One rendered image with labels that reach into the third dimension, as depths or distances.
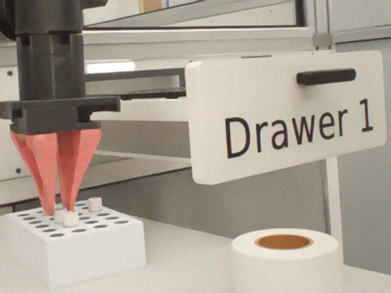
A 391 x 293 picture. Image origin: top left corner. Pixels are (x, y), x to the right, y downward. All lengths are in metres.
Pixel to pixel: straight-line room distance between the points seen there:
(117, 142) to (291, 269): 0.31
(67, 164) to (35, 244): 0.08
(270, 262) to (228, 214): 0.67
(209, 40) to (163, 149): 0.44
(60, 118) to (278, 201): 0.73
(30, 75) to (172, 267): 0.20
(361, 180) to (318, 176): 1.38
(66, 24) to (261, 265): 0.24
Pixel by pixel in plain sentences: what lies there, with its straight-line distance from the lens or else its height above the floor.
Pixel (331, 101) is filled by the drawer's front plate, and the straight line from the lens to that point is 0.66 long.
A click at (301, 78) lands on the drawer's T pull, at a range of 0.61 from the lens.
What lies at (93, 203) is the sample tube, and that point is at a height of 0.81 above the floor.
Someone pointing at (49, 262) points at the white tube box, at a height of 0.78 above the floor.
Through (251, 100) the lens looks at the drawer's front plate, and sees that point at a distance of 0.57.
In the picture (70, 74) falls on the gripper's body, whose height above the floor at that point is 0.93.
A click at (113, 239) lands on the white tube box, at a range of 0.50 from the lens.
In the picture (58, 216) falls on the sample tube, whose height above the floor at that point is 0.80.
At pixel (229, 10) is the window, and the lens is 1.07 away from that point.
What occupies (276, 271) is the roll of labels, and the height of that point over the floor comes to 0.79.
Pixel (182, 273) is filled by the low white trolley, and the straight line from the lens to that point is 0.49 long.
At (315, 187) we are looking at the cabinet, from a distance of 1.24.
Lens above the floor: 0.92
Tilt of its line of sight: 3 degrees down
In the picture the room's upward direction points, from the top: 4 degrees counter-clockwise
